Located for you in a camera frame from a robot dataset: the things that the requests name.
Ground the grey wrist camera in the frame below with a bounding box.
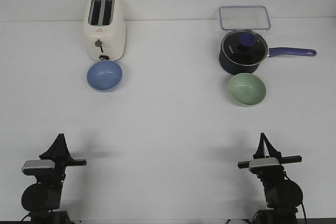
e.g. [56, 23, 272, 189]
[248, 157, 280, 174]
[22, 159, 55, 175]

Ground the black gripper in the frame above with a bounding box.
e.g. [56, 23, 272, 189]
[39, 134, 87, 182]
[237, 133, 302, 182]

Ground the glass pot lid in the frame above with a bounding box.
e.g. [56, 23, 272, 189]
[221, 30, 268, 66]

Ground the dark blue saucepan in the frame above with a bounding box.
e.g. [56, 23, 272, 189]
[219, 47, 317, 75]

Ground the clear rectangular container lid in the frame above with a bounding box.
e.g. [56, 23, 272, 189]
[219, 6, 271, 31]

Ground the white two-slot toaster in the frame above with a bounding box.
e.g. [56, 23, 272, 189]
[83, 0, 126, 61]

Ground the green bowl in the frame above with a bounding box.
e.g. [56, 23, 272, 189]
[228, 73, 267, 106]

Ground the blue bowl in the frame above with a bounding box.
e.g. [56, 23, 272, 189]
[86, 60, 123, 92]

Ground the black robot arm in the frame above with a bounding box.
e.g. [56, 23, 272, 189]
[237, 133, 303, 223]
[21, 133, 87, 223]

